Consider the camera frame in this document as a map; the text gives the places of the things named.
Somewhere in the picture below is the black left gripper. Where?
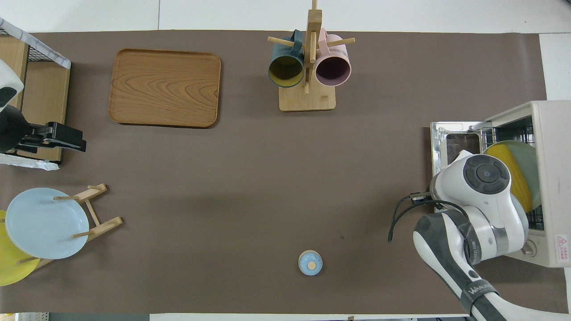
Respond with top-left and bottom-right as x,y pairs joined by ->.
0,105 -> 87,154

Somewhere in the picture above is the yellow corn cob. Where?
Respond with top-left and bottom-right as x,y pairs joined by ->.
485,144 -> 534,214

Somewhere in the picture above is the light green plate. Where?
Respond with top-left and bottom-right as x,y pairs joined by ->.
484,140 -> 542,213

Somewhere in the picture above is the cream toaster oven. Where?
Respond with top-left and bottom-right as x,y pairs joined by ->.
482,100 -> 571,268

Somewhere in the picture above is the white checked cloth liner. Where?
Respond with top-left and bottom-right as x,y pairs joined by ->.
0,18 -> 72,171

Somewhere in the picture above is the light blue plate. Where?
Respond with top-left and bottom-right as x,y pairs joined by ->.
5,188 -> 90,259

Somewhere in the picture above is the wooden plate rack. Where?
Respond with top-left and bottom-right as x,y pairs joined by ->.
18,183 -> 123,270

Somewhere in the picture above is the wooden serving tray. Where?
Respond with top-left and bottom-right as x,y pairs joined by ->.
108,49 -> 222,128

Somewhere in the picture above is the yellow plate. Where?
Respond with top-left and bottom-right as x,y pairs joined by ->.
0,210 -> 41,287

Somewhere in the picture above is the brown table mat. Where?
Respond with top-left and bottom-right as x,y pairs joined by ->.
0,30 -> 567,315

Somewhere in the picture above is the dark blue mug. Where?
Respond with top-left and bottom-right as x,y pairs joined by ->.
268,30 -> 305,88

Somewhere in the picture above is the wooden mug rack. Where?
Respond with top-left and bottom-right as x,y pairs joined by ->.
268,0 -> 356,112

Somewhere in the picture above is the pink mug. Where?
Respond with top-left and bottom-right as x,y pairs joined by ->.
315,29 -> 352,87

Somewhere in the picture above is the wire and wood storage shelf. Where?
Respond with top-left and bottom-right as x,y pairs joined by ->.
0,18 -> 72,171

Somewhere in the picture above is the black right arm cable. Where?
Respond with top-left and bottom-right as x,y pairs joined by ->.
388,192 -> 470,244

